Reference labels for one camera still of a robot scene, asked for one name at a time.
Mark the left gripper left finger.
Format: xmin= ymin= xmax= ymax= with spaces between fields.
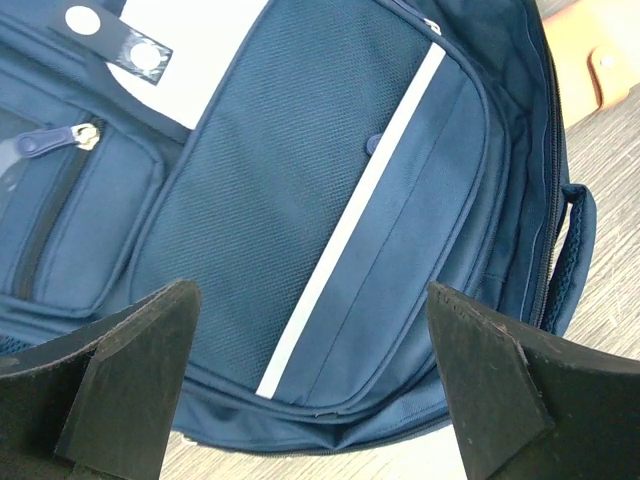
xmin=1 ymin=280 xmax=200 ymax=479

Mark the navy blue student backpack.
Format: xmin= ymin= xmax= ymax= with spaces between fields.
xmin=1 ymin=1 xmax=596 ymax=453

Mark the tan leather wallet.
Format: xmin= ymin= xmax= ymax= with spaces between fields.
xmin=543 ymin=0 xmax=639 ymax=128

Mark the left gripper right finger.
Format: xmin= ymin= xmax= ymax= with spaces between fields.
xmin=427 ymin=282 xmax=639 ymax=479

